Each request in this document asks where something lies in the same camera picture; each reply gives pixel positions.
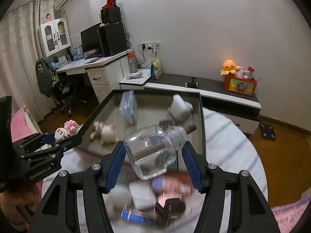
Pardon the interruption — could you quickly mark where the small pink white brick figure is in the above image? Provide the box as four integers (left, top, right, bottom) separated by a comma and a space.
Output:
54, 120, 80, 142

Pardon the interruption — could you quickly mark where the black rose gold compact mirror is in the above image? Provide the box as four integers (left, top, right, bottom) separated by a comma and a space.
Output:
155, 198, 186, 221

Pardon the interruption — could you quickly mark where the blue rectangular box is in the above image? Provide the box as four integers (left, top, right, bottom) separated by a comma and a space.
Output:
121, 208, 162, 227

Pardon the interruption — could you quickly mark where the large pink brick figure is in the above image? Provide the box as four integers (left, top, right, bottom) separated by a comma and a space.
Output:
151, 173, 195, 196

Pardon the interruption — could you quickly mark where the clear glass bottle with cork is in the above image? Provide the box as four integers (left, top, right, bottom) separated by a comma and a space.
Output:
123, 124, 197, 180

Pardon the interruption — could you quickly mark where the person's left hand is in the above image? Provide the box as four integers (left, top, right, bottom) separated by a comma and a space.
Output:
1, 184, 41, 225

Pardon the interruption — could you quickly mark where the pink pillow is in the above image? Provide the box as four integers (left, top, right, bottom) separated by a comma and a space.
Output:
10, 107, 38, 142

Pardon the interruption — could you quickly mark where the pink printed blanket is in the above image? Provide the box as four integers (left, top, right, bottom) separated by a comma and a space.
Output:
272, 196, 310, 233

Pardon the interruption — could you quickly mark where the office chair with black jacket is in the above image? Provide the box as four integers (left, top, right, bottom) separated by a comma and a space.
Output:
35, 57, 77, 117

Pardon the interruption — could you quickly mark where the white striped bed quilt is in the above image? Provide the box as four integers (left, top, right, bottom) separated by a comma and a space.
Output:
41, 106, 268, 233

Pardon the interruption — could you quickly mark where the black bathroom scale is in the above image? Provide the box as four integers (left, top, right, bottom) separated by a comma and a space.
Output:
259, 123, 276, 140

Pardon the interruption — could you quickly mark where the pink pig plush toy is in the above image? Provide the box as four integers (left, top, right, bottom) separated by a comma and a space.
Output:
90, 121, 118, 146

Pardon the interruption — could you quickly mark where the white power adapter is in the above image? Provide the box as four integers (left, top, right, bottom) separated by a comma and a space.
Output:
129, 181, 156, 210

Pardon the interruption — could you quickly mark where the pink box with black rim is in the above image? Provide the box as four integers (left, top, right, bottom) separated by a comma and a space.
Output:
78, 89, 207, 173

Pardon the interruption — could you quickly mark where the beige curtain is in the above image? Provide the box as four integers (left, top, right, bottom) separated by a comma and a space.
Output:
1, 0, 56, 122

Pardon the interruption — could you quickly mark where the black white low cabinet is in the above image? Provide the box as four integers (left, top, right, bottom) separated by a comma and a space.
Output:
119, 70, 261, 136

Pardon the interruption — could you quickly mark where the clear blue tissue packet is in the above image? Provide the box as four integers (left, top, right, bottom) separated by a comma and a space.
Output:
119, 90, 138, 125

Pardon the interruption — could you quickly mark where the white desk with drawers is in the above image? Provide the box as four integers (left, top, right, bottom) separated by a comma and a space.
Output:
57, 50, 130, 102

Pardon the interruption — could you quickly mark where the white glass door cabinet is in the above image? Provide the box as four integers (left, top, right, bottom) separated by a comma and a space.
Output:
38, 17, 71, 57

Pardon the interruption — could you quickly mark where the black remote control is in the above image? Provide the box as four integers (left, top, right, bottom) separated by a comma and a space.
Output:
159, 119, 178, 130

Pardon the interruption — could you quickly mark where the black computer monitor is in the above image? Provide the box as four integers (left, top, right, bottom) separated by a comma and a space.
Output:
81, 23, 103, 59

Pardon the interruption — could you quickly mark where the red cartoon storage box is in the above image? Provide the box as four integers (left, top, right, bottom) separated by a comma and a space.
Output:
224, 75, 257, 97

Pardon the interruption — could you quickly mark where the pink doll on cabinet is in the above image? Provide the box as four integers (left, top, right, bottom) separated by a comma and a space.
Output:
45, 13, 52, 23

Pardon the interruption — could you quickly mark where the bottle with orange cap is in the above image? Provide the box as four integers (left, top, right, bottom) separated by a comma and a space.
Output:
128, 51, 138, 73

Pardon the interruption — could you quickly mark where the black dumbbell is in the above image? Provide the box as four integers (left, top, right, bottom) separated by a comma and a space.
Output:
185, 77, 199, 88

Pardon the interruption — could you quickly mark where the orange octopus plush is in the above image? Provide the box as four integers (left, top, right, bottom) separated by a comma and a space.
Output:
220, 59, 241, 75

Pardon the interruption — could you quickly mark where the yellow blue snack bag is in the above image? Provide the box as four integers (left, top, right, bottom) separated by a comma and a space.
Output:
151, 56, 162, 79

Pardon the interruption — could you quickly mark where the small black speaker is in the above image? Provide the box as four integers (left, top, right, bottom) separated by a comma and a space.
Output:
100, 7, 121, 24

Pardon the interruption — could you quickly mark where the red triangular object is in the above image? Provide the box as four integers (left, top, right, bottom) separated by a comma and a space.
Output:
102, 0, 115, 10

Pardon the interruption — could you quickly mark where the white toy camera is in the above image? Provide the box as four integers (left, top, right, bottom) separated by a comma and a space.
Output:
168, 94, 193, 121

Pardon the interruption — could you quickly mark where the white wall power strip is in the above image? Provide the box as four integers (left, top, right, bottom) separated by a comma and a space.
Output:
141, 42, 161, 50

